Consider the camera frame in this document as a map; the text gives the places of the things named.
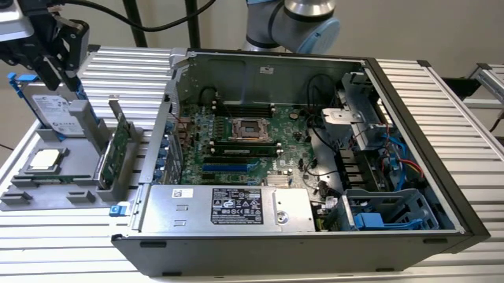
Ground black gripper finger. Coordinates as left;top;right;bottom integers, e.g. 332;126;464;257
34;55;60;92
58;19;91;89

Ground Nvidia Quadro graphics card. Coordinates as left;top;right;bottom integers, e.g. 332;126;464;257
94;93;137;189

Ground hard disk in blue carrier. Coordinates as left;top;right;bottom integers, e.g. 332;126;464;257
7;72;95;142

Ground black stand pole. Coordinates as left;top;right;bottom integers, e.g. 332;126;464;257
185;0;202;50
122;0;149;48

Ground silver CPU chip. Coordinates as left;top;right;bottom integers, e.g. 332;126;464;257
30;149;64;172

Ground grey plastic parts rack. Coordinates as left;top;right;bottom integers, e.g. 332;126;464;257
0;98;145;212

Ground green RAM stick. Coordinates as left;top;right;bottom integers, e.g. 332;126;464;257
14;175;94;182

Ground round black case speaker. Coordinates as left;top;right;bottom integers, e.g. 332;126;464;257
201;86;218;104

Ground CPU socket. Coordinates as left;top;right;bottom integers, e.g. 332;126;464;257
230;117;269;139

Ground RAM stick with white label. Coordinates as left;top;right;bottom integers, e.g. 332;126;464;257
214;148;277;156

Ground blue expansion slot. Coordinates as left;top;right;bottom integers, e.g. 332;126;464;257
202;164;253;173

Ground silver power supply unit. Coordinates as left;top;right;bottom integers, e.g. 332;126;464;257
137;184;318;233

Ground green Dell motherboard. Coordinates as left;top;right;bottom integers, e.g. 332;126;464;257
173;101;320;189

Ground silver finned chipset heatsink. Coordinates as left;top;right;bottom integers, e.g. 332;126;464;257
266;173;293;187

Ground open grey PC case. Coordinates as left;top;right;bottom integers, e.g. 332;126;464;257
111;47;492;278

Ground blue plastic disk bay clip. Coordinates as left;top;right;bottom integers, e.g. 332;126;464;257
353;212;384;231

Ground neighbouring metal slat table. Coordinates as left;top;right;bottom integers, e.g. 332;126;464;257
463;62;504;110

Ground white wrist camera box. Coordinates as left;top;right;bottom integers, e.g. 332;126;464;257
0;0;36;42

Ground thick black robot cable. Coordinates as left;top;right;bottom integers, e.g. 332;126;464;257
51;0;222;32

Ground black wire loop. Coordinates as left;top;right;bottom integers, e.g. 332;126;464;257
306;73;337;114

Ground metal drive bracket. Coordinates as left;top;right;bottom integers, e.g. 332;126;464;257
321;72;395;151

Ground red wire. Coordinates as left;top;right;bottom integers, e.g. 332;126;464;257
397;158;425;177

